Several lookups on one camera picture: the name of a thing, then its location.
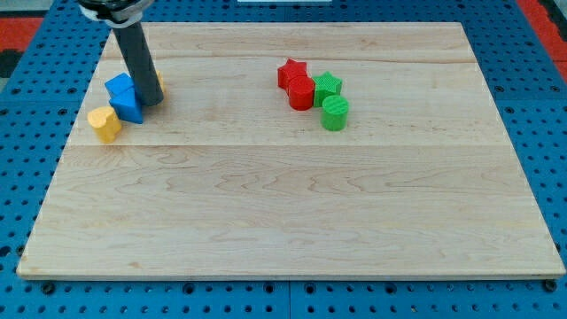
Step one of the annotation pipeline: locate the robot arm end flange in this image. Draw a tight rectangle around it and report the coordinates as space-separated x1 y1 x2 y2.
77 0 154 24

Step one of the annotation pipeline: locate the blue cube block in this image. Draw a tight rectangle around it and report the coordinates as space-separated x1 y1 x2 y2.
105 73 134 97

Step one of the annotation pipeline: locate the red star block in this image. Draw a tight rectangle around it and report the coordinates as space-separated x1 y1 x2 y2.
277 58 307 89

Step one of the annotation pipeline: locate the yellow heart block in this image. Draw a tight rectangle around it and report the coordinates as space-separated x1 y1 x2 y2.
87 106 122 144

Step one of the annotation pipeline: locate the blue triangular prism block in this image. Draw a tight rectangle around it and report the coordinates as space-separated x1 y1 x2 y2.
109 88 144 124

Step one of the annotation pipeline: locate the light wooden board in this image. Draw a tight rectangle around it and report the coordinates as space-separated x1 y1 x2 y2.
17 22 565 281

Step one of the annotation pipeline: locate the yellow hexagon block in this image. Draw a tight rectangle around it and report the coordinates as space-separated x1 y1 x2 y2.
156 70 167 95

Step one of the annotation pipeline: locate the green cylinder block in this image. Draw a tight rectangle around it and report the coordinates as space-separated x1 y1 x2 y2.
321 95 349 131

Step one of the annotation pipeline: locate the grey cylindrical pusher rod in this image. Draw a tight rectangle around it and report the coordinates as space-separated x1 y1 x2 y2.
113 22 164 106

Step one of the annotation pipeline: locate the green star block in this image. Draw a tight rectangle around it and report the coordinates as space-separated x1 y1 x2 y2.
313 71 343 107

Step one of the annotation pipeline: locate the red cylinder block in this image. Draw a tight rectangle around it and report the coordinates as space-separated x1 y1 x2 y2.
287 76 315 111

